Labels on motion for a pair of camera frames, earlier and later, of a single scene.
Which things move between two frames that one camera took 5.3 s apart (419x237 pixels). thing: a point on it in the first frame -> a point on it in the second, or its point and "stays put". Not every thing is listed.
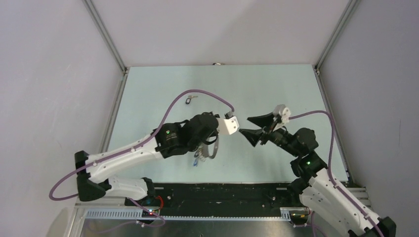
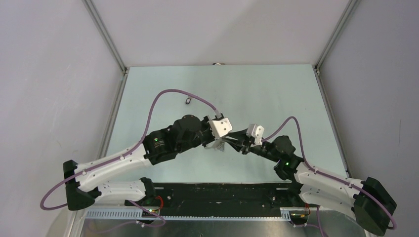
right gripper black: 254,135 -> 243,146
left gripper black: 217,115 stays put
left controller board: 146,214 stays put
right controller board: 298,216 stays put
